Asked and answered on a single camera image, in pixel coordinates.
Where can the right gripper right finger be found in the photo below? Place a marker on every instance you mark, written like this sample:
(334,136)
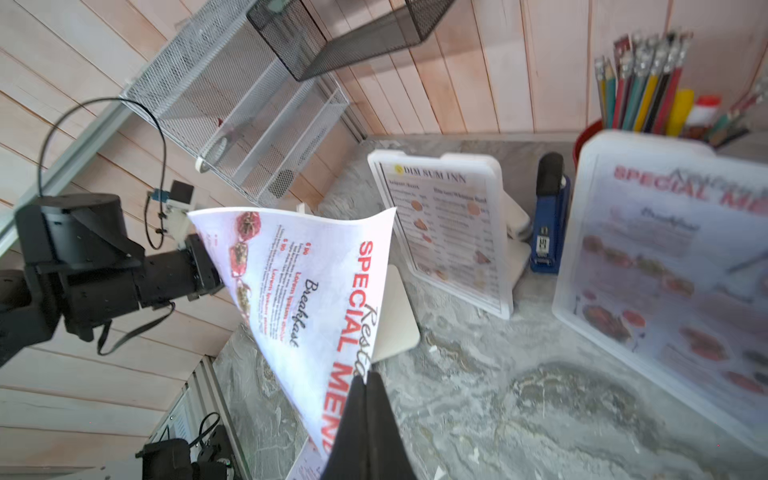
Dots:
(387,456)

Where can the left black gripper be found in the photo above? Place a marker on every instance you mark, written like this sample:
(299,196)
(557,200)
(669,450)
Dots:
(82,269)

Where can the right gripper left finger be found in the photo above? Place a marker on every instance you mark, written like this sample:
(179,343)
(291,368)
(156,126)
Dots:
(349,456)

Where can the white menu holder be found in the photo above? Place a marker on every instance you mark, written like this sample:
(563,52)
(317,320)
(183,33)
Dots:
(393,312)
(510,223)
(664,266)

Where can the pink special menu sheet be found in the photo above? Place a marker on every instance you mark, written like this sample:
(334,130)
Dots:
(309,465)
(257,252)

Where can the white tape roll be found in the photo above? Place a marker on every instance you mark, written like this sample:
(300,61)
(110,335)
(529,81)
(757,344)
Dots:
(212,156)

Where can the blue stapler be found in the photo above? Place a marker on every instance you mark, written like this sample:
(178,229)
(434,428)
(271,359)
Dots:
(553,193)

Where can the red pen cup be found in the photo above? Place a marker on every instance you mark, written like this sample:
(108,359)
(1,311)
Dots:
(639,91)

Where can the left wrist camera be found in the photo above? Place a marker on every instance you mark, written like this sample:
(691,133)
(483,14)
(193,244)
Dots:
(176,204)

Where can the white wire wall shelf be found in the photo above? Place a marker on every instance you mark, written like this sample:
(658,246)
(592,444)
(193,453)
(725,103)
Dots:
(218,77)

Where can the black mesh wall basket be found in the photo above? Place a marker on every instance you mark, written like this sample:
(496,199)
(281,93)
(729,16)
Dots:
(294,36)

